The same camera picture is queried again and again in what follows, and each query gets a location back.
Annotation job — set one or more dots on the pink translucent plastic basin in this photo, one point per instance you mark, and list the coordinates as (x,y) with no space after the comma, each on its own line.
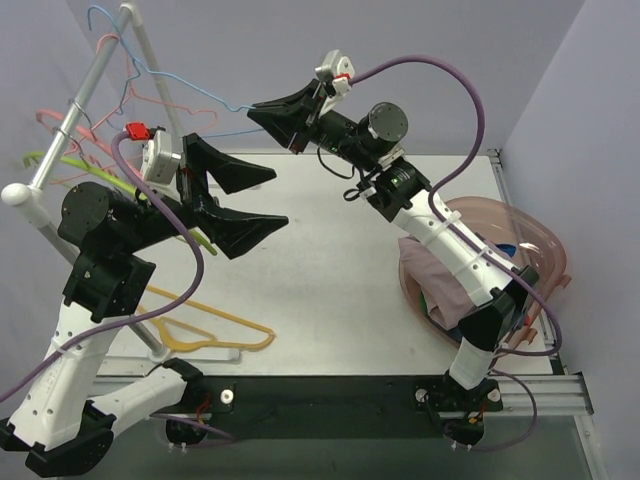
(497,222)

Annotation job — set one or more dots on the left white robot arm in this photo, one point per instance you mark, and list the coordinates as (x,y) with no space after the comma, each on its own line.
(62,429)

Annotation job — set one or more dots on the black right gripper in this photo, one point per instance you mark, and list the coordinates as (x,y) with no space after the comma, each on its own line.
(308,122)

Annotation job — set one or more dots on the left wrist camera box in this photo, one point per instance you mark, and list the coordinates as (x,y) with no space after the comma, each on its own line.
(159,161)

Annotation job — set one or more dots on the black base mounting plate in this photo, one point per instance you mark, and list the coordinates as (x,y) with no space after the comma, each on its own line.
(342,407)

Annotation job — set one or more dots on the light blue wire hanger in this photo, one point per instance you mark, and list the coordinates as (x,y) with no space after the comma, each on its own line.
(135,67)

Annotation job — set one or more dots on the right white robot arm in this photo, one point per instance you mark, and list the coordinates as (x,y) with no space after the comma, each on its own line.
(498,289)

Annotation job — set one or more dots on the pink wire hanger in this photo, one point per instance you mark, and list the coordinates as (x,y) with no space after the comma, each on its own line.
(88,134)

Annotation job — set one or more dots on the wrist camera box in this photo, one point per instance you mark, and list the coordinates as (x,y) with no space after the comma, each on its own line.
(335,72)
(159,161)

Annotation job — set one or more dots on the mauve pink tank top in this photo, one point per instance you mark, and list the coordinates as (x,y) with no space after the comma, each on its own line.
(447,302)

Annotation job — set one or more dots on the blue tank top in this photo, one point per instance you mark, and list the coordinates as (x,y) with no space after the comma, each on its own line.
(508,249)

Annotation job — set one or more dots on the green tank top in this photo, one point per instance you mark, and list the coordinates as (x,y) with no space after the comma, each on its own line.
(423,305)

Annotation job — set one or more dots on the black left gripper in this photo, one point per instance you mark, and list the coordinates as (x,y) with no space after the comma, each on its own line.
(190,187)

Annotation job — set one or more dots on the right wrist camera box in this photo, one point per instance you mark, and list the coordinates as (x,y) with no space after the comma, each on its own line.
(335,72)

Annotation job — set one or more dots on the lime green hanger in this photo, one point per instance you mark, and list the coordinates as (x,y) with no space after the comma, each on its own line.
(31,160)

